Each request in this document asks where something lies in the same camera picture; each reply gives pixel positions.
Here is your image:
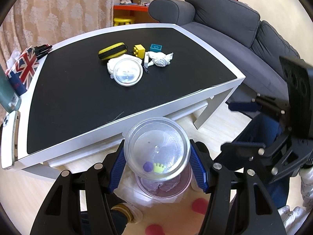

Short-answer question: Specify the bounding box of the red kids desk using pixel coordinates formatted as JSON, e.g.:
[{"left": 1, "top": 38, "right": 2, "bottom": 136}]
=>
[{"left": 113, "top": 4, "right": 158, "bottom": 23}]

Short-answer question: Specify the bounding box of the grey sofa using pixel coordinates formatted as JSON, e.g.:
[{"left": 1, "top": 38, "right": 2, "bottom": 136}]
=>
[{"left": 148, "top": 0, "right": 300, "bottom": 103}]

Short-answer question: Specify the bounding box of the union jack tissue box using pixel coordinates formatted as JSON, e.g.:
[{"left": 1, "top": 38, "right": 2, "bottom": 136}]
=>
[{"left": 5, "top": 46, "right": 39, "bottom": 96}]

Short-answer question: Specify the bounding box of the clear plastic container lid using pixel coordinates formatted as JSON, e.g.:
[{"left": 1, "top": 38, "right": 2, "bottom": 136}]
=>
[{"left": 113, "top": 59, "right": 143, "bottom": 87}]

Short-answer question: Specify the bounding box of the white smartphone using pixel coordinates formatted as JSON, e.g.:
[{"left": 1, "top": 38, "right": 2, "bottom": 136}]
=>
[{"left": 1, "top": 111, "right": 20, "bottom": 170}]

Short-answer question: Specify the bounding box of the yellow black zip case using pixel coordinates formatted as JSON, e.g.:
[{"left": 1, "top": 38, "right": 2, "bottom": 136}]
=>
[{"left": 98, "top": 42, "right": 128, "bottom": 61}]

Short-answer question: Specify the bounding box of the teal thermos bottle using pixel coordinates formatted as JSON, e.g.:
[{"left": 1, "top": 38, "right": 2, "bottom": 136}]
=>
[{"left": 0, "top": 68, "right": 21, "bottom": 113}]

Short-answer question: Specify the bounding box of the yellow plastic stool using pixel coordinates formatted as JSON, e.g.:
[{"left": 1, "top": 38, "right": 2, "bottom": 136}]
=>
[{"left": 113, "top": 16, "right": 136, "bottom": 27}]

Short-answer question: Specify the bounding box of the yellow toy brick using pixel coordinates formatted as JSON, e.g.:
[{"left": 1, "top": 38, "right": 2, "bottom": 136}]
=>
[{"left": 133, "top": 44, "right": 145, "bottom": 59}]

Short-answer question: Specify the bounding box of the beige patterned curtain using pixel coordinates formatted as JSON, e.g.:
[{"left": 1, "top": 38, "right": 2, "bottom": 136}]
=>
[{"left": 1, "top": 0, "right": 115, "bottom": 70}]

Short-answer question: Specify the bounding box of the white rectangular bar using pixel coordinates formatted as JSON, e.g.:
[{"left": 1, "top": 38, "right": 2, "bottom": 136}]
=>
[{"left": 144, "top": 52, "right": 149, "bottom": 67}]

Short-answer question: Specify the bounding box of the pink trash bin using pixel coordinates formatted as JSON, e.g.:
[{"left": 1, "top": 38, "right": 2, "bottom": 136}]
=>
[{"left": 135, "top": 165, "right": 192, "bottom": 200}]

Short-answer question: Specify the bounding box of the white tissue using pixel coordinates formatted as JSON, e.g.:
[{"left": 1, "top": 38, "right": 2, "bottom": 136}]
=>
[{"left": 146, "top": 51, "right": 174, "bottom": 67}]

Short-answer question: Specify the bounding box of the white zip pouch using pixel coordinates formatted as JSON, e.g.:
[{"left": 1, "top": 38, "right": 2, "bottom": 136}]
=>
[{"left": 107, "top": 54, "right": 142, "bottom": 79}]

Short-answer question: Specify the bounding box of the clear plastic round container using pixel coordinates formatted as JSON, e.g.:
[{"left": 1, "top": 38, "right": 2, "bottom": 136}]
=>
[{"left": 124, "top": 117, "right": 191, "bottom": 181}]

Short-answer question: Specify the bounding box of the black table mat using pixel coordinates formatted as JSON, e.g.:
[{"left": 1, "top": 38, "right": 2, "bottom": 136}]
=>
[{"left": 27, "top": 28, "right": 235, "bottom": 154}]

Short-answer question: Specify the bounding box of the teal small box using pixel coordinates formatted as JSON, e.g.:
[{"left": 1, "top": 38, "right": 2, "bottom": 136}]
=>
[{"left": 150, "top": 43, "right": 162, "bottom": 52}]

